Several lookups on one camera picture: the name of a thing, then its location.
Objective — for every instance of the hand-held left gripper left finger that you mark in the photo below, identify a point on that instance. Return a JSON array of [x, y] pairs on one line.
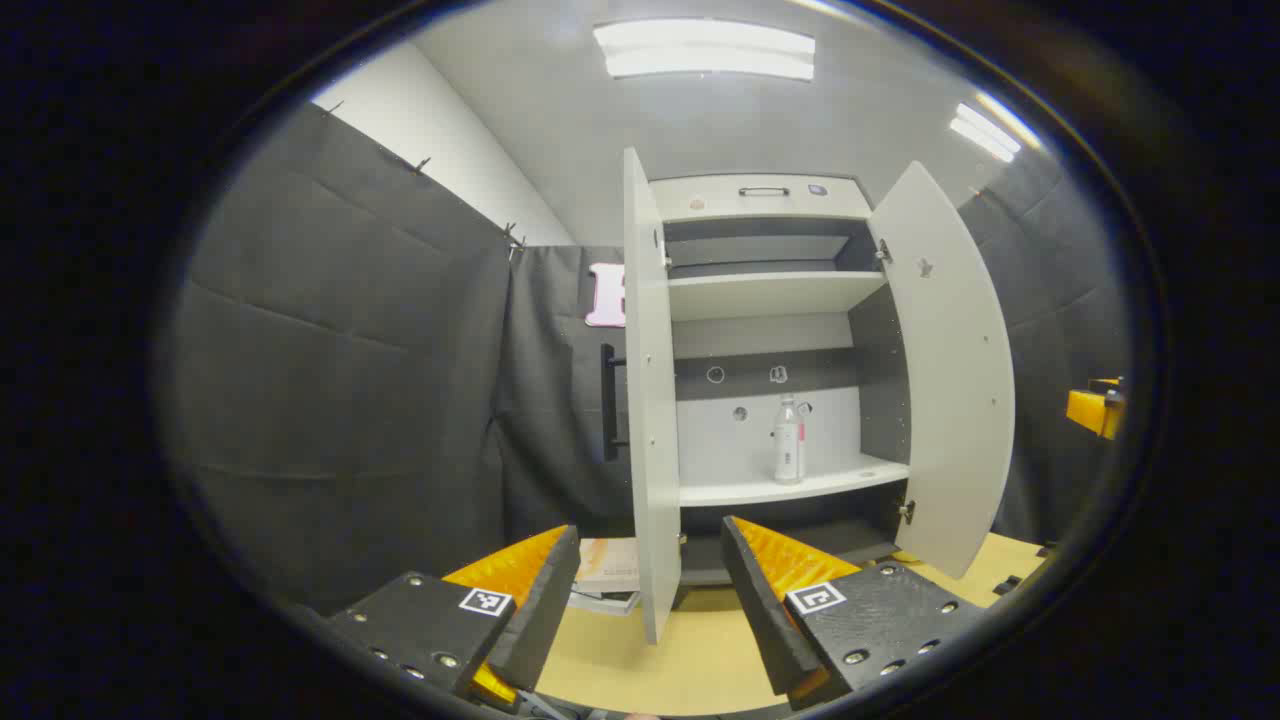
[[540, 620]]

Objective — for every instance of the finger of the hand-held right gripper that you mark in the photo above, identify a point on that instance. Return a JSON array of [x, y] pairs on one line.
[[1092, 410]]

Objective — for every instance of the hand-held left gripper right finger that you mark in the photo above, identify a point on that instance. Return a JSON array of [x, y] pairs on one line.
[[765, 620]]

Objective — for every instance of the white cabinet door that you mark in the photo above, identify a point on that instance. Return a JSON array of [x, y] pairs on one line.
[[652, 400], [950, 380]]

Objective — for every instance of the clear plastic bottle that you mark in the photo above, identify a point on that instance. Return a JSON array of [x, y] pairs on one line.
[[789, 440]]

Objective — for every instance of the white cabinet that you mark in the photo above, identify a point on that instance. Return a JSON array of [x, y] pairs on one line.
[[770, 295]]

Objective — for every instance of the stack of books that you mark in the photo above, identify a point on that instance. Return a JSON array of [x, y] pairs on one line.
[[608, 565]]

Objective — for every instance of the small black plastic part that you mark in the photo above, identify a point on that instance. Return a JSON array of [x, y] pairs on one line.
[[1007, 585]]

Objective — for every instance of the black backdrop cloth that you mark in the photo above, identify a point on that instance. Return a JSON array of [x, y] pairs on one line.
[[340, 400]]

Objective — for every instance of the ceiling light panel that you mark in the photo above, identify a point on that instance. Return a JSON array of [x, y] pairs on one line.
[[985, 130]]

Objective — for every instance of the large ceiling light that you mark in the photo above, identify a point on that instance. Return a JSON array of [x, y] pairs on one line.
[[705, 48]]

